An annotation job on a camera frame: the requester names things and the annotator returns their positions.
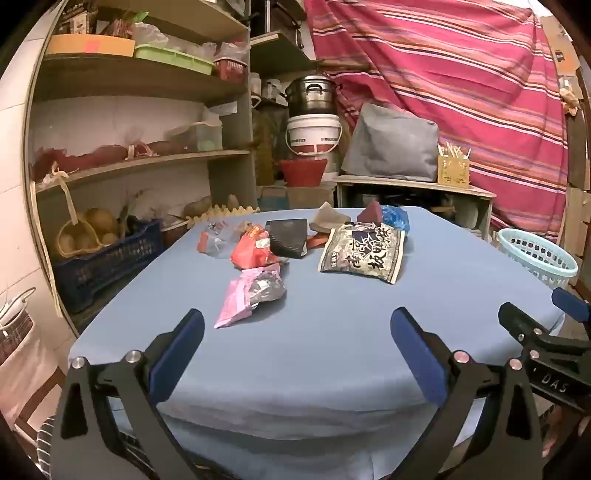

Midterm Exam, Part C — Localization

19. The pink foil packet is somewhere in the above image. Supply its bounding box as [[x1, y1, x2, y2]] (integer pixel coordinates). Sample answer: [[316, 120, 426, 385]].
[[213, 264, 288, 329]]

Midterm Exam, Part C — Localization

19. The orange box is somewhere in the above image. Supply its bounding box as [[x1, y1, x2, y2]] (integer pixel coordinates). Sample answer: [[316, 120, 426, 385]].
[[46, 34, 136, 57]]

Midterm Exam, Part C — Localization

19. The yellow egg tray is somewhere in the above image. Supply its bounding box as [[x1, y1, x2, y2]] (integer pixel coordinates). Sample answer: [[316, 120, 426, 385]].
[[203, 205, 260, 223]]

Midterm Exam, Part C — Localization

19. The large steel pot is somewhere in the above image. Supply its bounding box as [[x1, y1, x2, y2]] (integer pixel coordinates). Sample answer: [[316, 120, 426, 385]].
[[283, 75, 341, 117]]

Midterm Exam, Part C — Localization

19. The long red net bag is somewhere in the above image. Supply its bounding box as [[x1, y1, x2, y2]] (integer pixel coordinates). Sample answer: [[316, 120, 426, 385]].
[[32, 145, 130, 174]]

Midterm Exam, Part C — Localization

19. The light blue laundry basket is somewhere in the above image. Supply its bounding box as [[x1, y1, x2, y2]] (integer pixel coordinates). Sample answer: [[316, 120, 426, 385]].
[[496, 228, 579, 289]]

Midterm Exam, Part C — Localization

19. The green plastic tray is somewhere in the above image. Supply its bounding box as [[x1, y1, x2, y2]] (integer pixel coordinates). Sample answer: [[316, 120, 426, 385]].
[[134, 44, 216, 75]]

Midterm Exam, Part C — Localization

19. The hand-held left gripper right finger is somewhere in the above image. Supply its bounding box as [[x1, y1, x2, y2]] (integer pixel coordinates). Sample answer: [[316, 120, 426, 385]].
[[390, 307, 543, 480]]

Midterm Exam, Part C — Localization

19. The low wooden cabinet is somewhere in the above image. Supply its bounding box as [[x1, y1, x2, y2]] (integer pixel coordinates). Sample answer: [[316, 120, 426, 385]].
[[333, 174, 498, 241]]

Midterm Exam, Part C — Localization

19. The grey fabric bag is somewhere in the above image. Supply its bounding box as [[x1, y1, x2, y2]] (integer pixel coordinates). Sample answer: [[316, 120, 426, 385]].
[[341, 102, 440, 184]]

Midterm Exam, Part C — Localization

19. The pile of potatoes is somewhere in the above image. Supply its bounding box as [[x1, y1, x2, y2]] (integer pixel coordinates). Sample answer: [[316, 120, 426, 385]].
[[65, 208, 122, 252]]

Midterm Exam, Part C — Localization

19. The maroon wrapper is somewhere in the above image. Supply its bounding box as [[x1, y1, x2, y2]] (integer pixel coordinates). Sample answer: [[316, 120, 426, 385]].
[[357, 201, 384, 225]]

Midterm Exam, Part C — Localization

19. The red plastic basin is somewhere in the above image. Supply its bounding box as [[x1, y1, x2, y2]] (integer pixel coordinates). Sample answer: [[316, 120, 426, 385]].
[[278, 158, 329, 188]]

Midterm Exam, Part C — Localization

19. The black packet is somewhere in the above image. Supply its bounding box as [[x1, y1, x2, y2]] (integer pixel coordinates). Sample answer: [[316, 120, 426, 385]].
[[265, 219, 308, 258]]

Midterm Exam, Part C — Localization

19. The black white snack bag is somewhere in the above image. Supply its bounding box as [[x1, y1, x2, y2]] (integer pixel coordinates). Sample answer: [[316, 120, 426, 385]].
[[318, 223, 407, 285]]

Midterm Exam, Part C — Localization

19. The yellow oil bottle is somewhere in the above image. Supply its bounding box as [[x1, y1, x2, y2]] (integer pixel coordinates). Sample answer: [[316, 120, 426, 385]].
[[252, 108, 278, 186]]

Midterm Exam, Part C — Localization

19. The clear orange plastic wrapper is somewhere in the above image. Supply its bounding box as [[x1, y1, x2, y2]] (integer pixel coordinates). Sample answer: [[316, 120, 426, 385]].
[[198, 220, 234, 256]]

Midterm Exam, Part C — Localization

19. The large single potato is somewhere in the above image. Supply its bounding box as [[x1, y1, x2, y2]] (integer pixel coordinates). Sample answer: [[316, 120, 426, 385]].
[[182, 196, 213, 218]]

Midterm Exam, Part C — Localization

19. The small brown basket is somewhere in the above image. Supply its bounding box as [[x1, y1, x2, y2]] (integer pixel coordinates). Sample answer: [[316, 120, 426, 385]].
[[161, 219, 190, 246]]

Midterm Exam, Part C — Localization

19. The cardboard box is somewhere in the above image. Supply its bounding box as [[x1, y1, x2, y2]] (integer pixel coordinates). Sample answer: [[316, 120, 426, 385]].
[[256, 185, 338, 211]]

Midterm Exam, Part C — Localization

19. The red snack packet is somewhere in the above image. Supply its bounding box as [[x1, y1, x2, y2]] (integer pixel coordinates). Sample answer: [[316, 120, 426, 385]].
[[231, 225, 279, 269]]

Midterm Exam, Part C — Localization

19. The wooden shelf unit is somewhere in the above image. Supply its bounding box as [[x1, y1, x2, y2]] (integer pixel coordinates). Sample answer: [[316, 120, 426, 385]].
[[25, 0, 319, 333]]

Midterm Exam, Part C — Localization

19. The blue plastic bag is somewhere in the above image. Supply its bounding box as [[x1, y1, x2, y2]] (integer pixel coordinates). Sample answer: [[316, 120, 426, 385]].
[[381, 205, 411, 234]]

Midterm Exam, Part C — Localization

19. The clear plastic container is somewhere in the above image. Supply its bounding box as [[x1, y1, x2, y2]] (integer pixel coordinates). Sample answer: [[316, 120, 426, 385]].
[[167, 121, 223, 152]]

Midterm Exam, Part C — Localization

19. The grey paper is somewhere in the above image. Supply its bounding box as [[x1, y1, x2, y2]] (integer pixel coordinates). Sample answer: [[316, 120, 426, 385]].
[[308, 203, 352, 234]]

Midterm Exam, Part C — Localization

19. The yellow chopstick holder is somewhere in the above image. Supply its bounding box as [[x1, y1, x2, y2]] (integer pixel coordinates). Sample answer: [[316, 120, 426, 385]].
[[437, 144, 472, 188]]

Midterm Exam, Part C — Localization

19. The dark blue plastic crate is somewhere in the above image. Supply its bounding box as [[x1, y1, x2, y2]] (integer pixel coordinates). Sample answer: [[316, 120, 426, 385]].
[[51, 219, 165, 315]]

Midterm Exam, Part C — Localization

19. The white red bucket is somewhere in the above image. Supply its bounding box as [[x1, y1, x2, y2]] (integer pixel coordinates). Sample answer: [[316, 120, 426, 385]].
[[285, 114, 344, 157]]

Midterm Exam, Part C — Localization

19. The short red net bag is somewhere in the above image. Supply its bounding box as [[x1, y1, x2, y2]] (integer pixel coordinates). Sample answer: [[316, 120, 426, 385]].
[[129, 140, 186, 158]]

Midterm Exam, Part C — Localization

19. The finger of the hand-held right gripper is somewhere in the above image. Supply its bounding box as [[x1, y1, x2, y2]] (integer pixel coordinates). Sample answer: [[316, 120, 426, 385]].
[[551, 287, 591, 324], [498, 302, 591, 370]]

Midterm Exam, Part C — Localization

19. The red striped curtain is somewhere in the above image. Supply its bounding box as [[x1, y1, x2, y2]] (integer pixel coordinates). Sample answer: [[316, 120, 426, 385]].
[[305, 0, 576, 243]]

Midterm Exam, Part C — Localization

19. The red mesh basket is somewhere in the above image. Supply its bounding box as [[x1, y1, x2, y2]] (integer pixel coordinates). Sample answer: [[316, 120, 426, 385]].
[[213, 58, 248, 84]]

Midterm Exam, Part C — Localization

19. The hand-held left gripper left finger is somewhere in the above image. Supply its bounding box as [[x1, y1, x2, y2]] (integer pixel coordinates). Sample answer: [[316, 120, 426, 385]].
[[50, 308, 206, 480]]

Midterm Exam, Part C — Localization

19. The cardboard sheet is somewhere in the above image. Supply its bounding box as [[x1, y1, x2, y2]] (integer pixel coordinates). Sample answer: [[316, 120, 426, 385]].
[[540, 14, 581, 79]]

